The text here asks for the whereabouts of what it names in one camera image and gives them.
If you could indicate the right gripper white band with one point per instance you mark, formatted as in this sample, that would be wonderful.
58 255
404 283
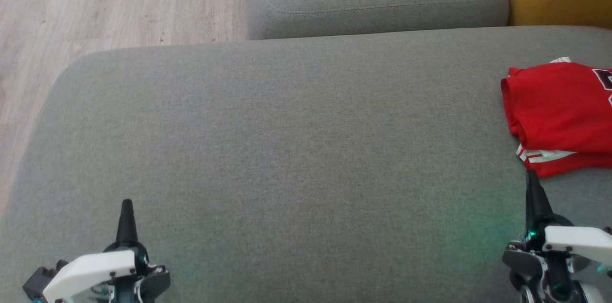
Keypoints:
573 243

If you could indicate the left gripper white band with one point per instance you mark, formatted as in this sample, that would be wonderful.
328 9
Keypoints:
95 269

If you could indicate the red jersey with white stripes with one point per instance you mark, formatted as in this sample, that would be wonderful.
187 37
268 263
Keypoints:
554 102

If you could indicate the grey fabric sofa seat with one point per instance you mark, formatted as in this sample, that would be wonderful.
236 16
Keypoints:
287 150

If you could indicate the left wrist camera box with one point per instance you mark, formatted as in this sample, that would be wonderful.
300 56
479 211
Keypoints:
40 279

